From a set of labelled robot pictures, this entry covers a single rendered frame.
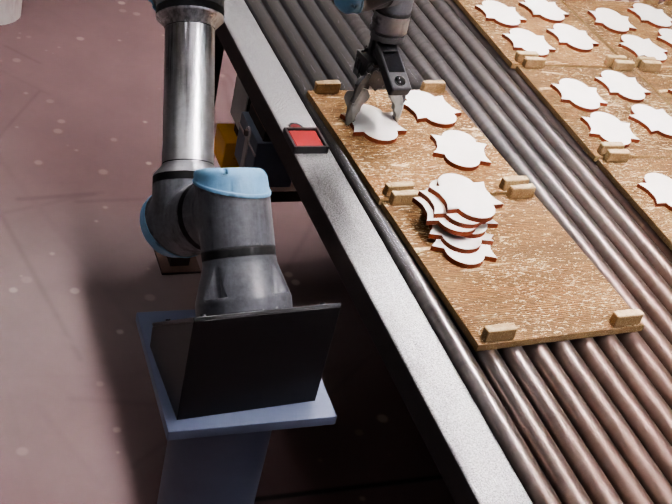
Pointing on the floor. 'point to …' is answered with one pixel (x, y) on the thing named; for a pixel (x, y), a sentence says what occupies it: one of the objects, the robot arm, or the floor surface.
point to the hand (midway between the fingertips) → (373, 123)
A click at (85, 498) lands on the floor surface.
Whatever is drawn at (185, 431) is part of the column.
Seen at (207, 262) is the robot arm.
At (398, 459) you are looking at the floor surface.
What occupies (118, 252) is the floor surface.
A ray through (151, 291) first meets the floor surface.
